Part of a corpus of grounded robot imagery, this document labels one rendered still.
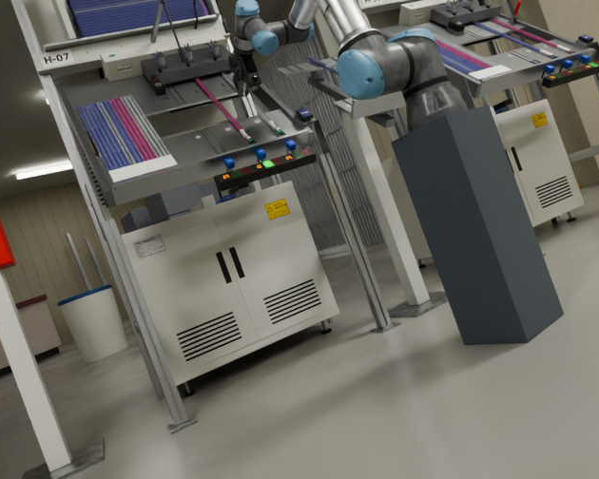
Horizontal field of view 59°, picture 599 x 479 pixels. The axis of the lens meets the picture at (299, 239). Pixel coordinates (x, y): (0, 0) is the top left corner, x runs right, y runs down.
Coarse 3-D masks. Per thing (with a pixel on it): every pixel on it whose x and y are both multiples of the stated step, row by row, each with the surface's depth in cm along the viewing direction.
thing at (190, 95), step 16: (96, 80) 202; (128, 80) 203; (144, 80) 203; (192, 80) 204; (208, 80) 204; (224, 80) 205; (80, 96) 193; (96, 96) 193; (112, 96) 193; (144, 96) 194; (176, 96) 194; (192, 96) 195; (224, 96) 196; (144, 112) 186; (160, 112) 187; (176, 112) 195
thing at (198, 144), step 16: (272, 112) 188; (208, 128) 179; (224, 128) 179; (256, 128) 180; (272, 128) 180; (288, 128) 181; (176, 144) 172; (192, 144) 172; (208, 144) 172; (224, 144) 172; (240, 144) 173; (176, 160) 166; (192, 160) 166
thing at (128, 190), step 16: (256, 144) 169; (272, 144) 172; (304, 144) 179; (208, 160) 163; (240, 160) 169; (256, 160) 173; (144, 176) 156; (160, 176) 158; (176, 176) 161; (192, 176) 164; (208, 176) 167; (112, 192) 153; (128, 192) 156; (144, 192) 158; (160, 192) 162
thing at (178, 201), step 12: (168, 192) 469; (180, 192) 475; (192, 192) 482; (204, 192) 536; (216, 192) 543; (156, 204) 477; (168, 204) 466; (180, 204) 473; (192, 204) 479; (132, 216) 533; (144, 216) 539; (156, 216) 485; (168, 216) 466; (132, 228) 542
